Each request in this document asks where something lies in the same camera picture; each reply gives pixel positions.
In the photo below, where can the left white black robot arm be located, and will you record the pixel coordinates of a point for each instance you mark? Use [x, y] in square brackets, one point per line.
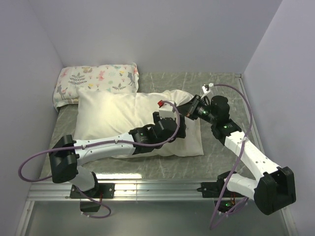
[69, 155]

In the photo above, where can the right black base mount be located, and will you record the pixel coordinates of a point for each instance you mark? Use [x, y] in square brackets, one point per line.
[213, 190]

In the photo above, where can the aluminium front rail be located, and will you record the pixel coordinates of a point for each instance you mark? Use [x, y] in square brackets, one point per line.
[124, 190]

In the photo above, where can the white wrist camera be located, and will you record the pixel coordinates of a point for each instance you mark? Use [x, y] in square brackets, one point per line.
[166, 110]
[207, 90]

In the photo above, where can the white pillow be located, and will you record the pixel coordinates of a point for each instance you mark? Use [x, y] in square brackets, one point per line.
[191, 145]

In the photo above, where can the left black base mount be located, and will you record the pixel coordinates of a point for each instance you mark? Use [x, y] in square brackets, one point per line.
[103, 191]

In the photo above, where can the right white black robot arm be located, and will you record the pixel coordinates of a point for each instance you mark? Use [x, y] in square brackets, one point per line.
[272, 188]

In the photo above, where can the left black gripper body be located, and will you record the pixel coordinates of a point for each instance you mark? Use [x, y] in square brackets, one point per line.
[181, 132]

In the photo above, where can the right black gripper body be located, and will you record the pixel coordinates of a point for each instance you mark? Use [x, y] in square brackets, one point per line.
[193, 112]

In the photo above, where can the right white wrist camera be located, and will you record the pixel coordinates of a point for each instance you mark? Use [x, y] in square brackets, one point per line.
[207, 90]

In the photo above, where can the animal print small pillow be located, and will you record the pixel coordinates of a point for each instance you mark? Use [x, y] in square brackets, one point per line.
[116, 78]

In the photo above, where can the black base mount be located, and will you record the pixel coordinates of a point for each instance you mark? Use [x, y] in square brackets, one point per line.
[103, 191]
[213, 190]

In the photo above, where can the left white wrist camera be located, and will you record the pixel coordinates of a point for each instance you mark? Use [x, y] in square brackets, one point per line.
[166, 110]

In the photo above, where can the cream satin pillowcase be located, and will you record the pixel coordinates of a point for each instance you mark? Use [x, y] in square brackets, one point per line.
[102, 114]

